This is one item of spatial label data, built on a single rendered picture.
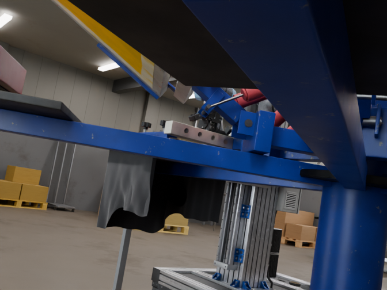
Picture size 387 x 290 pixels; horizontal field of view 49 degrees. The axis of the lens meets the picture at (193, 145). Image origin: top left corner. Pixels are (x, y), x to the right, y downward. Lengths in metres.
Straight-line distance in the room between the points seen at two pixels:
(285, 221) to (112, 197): 8.19
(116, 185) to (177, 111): 9.38
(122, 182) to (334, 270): 1.17
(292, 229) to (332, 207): 8.74
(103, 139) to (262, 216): 1.90
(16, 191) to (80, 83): 3.03
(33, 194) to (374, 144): 8.03
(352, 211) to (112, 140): 0.72
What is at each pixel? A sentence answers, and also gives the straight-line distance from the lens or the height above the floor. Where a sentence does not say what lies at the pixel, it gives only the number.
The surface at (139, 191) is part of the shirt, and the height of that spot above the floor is 0.75.
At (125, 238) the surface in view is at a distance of 2.71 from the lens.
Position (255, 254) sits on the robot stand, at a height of 0.45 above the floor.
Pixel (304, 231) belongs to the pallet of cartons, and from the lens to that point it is 10.06.
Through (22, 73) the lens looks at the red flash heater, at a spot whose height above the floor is 1.08.
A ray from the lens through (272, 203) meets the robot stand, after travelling 3.02.
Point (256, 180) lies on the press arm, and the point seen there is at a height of 0.87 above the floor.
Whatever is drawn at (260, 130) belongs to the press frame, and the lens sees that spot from 1.23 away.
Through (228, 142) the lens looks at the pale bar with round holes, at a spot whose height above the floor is 1.02.
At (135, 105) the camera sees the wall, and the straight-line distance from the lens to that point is 10.79.
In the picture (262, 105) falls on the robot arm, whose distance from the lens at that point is 2.72.
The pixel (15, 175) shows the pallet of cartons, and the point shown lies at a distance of 8.98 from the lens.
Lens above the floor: 0.78
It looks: 7 degrees up
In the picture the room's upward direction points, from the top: 9 degrees clockwise
